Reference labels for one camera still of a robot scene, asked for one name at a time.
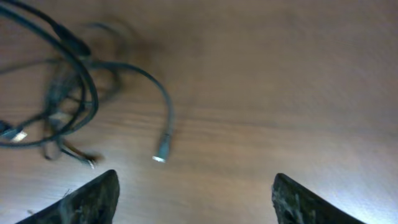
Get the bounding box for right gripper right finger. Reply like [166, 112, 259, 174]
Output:
[272, 173, 363, 224]

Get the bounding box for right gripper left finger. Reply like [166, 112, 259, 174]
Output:
[17, 169, 120, 224]

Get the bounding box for long black usb cable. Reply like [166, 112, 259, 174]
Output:
[0, 0, 100, 149]

